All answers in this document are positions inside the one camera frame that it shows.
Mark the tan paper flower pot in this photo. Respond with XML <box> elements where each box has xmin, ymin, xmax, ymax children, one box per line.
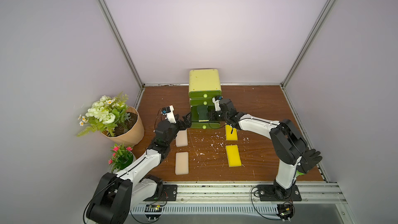
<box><xmin>102</xmin><ymin>106</ymin><xmax>145</xmax><ymax>146</ymax></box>

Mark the white flower bouquet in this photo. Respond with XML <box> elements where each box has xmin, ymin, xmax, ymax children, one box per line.
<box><xmin>77</xmin><ymin>92</ymin><xmax>131</xmax><ymax>138</ymax></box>

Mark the cream sponge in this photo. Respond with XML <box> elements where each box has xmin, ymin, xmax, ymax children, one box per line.
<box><xmin>175</xmin><ymin>152</ymin><xmax>189</xmax><ymax>175</ymax></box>
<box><xmin>175</xmin><ymin>130</ymin><xmax>188</xmax><ymax>147</ymax></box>

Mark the left controller board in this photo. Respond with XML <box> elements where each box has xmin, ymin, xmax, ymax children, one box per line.
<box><xmin>144</xmin><ymin>204</ymin><xmax>164</xmax><ymax>223</ymax></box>

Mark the aluminium front rail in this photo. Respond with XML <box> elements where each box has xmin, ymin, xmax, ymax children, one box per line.
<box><xmin>160</xmin><ymin>181</ymin><xmax>347</xmax><ymax>204</ymax></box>

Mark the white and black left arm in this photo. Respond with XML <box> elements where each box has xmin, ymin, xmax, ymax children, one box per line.
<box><xmin>83</xmin><ymin>113</ymin><xmax>192</xmax><ymax>224</ymax></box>

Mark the controller board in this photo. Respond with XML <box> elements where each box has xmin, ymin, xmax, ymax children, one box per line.
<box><xmin>144</xmin><ymin>204</ymin><xmax>164</xmax><ymax>223</ymax></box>
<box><xmin>277</xmin><ymin>202</ymin><xmax>295</xmax><ymax>222</ymax></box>

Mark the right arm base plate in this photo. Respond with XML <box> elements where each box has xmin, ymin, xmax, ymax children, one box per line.
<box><xmin>257</xmin><ymin>184</ymin><xmax>302</xmax><ymax>202</ymax></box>

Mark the small pink flower pot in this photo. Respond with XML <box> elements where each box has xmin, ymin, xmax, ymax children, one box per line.
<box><xmin>108</xmin><ymin>144</ymin><xmax>135</xmax><ymax>173</ymax></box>

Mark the green bottom drawer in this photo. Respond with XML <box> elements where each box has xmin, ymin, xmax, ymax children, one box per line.
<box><xmin>191</xmin><ymin>106</ymin><xmax>221</xmax><ymax>130</ymax></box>

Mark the right controller board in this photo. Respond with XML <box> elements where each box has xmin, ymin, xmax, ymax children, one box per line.
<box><xmin>277</xmin><ymin>202</ymin><xmax>295</xmax><ymax>222</ymax></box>

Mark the dark green sponge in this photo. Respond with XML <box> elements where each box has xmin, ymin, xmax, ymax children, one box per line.
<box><xmin>197</xmin><ymin>105</ymin><xmax>209</xmax><ymax>122</ymax></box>

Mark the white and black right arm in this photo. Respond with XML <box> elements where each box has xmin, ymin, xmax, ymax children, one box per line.
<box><xmin>212</xmin><ymin>96</ymin><xmax>307</xmax><ymax>190</ymax></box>

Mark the yellow-green drawer cabinet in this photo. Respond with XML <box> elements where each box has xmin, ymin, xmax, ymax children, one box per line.
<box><xmin>188</xmin><ymin>69</ymin><xmax>223</xmax><ymax>130</ymax></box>

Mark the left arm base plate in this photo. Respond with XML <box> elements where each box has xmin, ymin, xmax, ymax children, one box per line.
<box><xmin>145</xmin><ymin>184</ymin><xmax>178</xmax><ymax>202</ymax></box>

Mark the black garden glove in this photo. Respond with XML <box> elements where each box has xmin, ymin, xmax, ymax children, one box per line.
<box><xmin>297</xmin><ymin>148</ymin><xmax>322</xmax><ymax>174</ymax></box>

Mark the yellow sponge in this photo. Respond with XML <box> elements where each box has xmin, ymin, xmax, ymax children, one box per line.
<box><xmin>226</xmin><ymin>145</ymin><xmax>242</xmax><ymax>168</ymax></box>
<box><xmin>225</xmin><ymin>125</ymin><xmax>238</xmax><ymax>141</ymax></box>

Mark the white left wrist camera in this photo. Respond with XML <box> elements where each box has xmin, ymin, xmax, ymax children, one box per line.
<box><xmin>161</xmin><ymin>105</ymin><xmax>176</xmax><ymax>123</ymax></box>

